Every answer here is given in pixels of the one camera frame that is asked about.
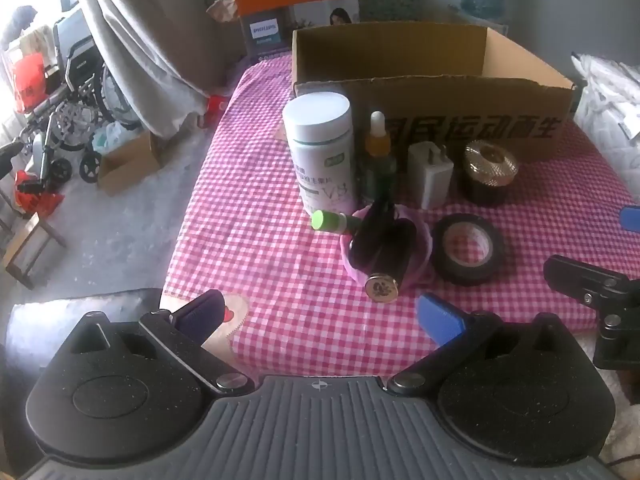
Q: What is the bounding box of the dark bottle gold cap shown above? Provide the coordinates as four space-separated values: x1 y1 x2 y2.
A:
348 194 416 304

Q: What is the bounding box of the gold lid dark jar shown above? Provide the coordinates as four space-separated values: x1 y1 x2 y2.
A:
459 140 520 207

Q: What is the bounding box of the green capped dark bottle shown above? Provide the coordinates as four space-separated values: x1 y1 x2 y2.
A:
310 209 362 235

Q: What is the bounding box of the green dropper bottle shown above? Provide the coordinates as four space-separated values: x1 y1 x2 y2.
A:
360 110 397 204

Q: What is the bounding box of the white supplement jar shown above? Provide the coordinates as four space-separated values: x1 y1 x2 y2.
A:
282 91 358 214

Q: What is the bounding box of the white plastic bag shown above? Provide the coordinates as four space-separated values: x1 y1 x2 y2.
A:
569 51 640 162

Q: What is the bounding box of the pink checkered tablecloth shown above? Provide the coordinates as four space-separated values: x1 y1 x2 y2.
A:
163 56 639 375

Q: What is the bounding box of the small wooden stool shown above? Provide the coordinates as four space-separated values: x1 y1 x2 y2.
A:
1 214 67 290

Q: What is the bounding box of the small open cardboard box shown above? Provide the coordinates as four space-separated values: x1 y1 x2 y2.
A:
98 131 162 196

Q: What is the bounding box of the brown cardboard box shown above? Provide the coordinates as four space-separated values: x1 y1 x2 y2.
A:
292 22 574 162

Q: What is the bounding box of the folded wheelchair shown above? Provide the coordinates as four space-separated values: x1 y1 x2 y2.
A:
1 0 141 194

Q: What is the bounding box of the grey curtain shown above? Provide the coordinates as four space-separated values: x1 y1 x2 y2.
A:
79 0 246 140

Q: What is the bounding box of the red plastic bag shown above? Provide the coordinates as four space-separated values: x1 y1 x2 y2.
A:
12 52 47 114

